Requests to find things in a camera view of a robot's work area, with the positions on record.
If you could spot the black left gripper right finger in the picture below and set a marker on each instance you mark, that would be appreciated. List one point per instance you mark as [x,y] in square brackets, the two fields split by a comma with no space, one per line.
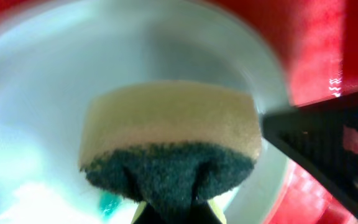
[202,213]

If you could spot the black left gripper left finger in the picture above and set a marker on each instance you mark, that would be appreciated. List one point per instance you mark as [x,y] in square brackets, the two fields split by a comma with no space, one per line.
[145,214]

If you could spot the pale green plate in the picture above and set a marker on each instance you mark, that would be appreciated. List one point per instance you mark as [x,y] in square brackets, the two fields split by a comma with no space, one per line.
[57,56]

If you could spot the yellow green sponge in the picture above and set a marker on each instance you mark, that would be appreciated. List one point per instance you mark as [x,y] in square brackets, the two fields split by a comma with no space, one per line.
[172,144]

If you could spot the red plastic tray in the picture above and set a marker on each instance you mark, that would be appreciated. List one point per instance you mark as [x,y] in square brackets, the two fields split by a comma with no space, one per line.
[305,36]

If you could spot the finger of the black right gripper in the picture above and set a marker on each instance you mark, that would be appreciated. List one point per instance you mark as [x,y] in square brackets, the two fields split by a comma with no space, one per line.
[323,139]

